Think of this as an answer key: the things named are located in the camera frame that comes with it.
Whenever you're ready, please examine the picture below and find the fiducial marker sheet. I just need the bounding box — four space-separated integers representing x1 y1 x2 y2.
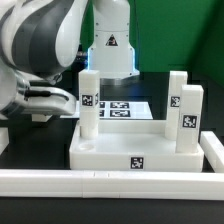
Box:
59 99 154 120

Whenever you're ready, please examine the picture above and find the white front fence bar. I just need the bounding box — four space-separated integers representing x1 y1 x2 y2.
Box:
0 169 224 201

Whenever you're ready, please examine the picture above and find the white desk top tray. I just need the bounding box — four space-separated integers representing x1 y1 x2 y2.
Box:
69 120 204 173

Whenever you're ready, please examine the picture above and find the white right fence bar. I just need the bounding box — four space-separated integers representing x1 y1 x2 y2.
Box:
200 131 224 173

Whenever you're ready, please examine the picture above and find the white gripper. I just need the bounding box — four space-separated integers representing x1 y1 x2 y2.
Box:
0 66 76 120

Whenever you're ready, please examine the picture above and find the white fence bar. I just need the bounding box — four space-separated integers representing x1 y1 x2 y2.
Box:
0 169 224 201
0 128 9 155
200 131 224 173

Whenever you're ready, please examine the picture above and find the white left fence bar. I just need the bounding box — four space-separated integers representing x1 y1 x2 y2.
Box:
0 128 9 155

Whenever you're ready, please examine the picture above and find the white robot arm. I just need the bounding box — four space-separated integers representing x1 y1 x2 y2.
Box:
0 0 139 120

